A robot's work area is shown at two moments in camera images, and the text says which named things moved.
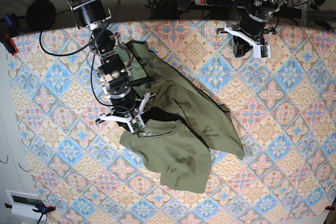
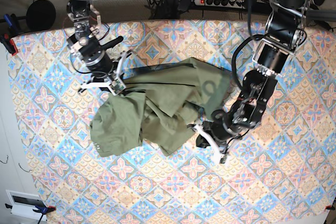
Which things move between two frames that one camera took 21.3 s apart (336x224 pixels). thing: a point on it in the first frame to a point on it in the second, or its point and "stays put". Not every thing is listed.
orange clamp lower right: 329,208 stays put
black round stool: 41,14 stays put
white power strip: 207,1 stays put
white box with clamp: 22,204 stays put
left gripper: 123,102 to 97,61
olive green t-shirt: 182,127 to 162,104
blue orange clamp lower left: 40,209 stays put
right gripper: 241,47 to 219,130
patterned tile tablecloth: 282,107 stays put
